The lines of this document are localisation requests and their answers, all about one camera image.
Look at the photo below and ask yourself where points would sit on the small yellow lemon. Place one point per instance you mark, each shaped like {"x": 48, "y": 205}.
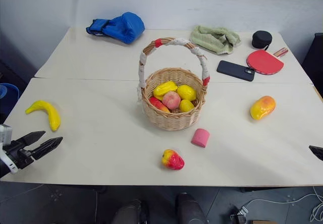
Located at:
{"x": 186, "y": 106}

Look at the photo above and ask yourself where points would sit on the black round case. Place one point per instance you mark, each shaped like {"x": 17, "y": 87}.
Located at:
{"x": 262, "y": 39}

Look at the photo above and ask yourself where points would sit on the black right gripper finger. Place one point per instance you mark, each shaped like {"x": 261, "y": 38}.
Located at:
{"x": 317, "y": 152}

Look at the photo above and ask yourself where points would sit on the large yellow lemon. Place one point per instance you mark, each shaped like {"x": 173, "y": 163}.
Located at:
{"x": 186, "y": 91}

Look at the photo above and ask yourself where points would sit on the red and yellow slim mango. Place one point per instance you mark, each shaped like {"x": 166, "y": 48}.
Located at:
{"x": 156, "y": 104}

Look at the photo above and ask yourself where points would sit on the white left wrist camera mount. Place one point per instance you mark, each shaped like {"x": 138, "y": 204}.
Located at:
{"x": 5, "y": 134}

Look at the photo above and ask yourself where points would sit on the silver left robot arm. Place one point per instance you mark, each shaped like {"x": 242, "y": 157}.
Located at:
{"x": 3, "y": 169}

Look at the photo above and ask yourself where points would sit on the black chair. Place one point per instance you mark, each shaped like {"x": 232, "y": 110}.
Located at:
{"x": 314, "y": 62}

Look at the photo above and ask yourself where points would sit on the dark rounded shape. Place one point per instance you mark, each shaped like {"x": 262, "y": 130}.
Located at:
{"x": 131, "y": 212}
{"x": 190, "y": 209}

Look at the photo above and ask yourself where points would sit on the yellow orange plump mango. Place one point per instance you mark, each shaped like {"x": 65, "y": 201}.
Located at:
{"x": 262, "y": 108}

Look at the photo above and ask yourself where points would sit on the yellow banana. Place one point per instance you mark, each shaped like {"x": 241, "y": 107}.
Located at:
{"x": 51, "y": 115}

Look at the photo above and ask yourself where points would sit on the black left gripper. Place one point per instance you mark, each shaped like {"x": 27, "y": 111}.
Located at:
{"x": 19, "y": 156}

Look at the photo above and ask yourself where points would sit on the pink foam block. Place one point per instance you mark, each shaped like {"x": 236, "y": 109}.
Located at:
{"x": 200, "y": 138}

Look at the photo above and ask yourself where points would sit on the pink peach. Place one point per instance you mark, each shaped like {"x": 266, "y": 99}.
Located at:
{"x": 171, "y": 100}

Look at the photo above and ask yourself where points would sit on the brown box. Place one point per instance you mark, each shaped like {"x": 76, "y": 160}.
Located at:
{"x": 263, "y": 222}

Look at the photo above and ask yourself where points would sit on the blue bin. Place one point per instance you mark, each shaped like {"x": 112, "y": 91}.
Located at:
{"x": 8, "y": 98}

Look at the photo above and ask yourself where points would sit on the green towel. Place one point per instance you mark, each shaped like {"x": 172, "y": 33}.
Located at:
{"x": 212, "y": 38}

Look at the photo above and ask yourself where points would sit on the blue boxing glove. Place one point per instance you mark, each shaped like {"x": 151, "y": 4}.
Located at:
{"x": 121, "y": 27}

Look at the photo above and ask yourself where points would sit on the dark blue smartphone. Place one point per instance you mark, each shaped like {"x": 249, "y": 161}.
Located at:
{"x": 234, "y": 70}

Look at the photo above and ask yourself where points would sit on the metal clip device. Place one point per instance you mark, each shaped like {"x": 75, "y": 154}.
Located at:
{"x": 239, "y": 215}

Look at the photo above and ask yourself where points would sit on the red table tennis paddle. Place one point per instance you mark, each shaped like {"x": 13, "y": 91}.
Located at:
{"x": 265, "y": 62}

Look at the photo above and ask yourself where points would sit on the red and yellow apple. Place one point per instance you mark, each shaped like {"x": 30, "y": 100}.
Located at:
{"x": 173, "y": 160}

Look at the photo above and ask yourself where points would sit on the yellow fruits in basket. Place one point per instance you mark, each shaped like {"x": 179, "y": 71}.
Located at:
{"x": 164, "y": 89}

